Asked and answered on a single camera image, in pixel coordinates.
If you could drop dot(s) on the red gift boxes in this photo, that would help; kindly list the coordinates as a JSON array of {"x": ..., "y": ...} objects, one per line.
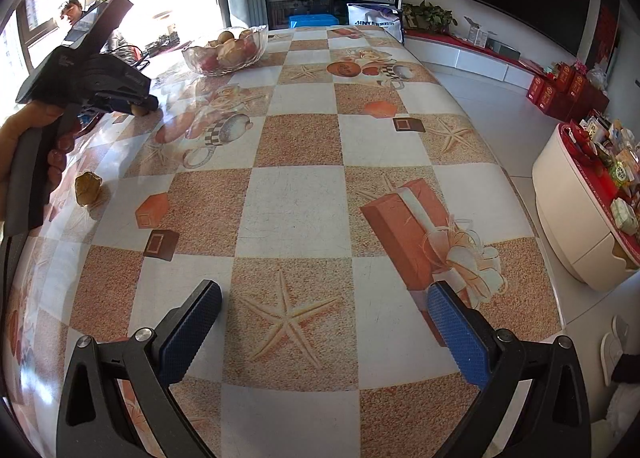
[{"x": 569, "y": 96}]

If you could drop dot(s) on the floral checkered tablecloth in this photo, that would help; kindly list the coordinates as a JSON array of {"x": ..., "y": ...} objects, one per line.
[{"x": 323, "y": 189}]

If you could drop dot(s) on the white blue paper bag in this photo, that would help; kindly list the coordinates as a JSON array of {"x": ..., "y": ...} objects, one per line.
[{"x": 387, "y": 17}]

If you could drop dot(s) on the green potted plant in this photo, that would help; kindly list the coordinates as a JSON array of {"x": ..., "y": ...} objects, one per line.
[{"x": 427, "y": 17}]

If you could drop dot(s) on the blue plastic stool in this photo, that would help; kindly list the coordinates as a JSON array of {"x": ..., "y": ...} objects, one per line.
[{"x": 311, "y": 20}]

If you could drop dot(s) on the glass fruit bowl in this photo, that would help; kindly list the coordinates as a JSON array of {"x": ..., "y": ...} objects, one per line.
[{"x": 233, "y": 50}]

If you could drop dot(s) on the left hand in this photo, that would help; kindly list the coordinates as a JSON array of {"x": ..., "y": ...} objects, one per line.
[{"x": 34, "y": 145}]

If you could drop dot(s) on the person in black jacket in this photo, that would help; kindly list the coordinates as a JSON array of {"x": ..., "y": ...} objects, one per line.
[{"x": 71, "y": 12}]

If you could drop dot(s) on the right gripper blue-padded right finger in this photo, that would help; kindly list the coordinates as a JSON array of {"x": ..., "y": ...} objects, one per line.
[{"x": 554, "y": 420}]

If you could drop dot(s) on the round yellow longan fruit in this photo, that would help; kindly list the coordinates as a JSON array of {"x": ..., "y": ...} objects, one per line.
[{"x": 140, "y": 111}]

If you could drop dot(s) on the white low tv bench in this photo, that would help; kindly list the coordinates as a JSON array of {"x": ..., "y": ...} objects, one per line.
[{"x": 444, "y": 53}]

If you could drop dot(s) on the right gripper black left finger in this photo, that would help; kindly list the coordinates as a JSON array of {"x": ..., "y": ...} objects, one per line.
[{"x": 93, "y": 420}]

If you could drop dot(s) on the white round side cabinet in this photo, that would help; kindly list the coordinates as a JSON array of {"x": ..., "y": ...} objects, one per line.
[{"x": 577, "y": 220}]

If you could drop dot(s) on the golden husk fruit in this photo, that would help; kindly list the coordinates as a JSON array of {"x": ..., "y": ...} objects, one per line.
[{"x": 87, "y": 188}]

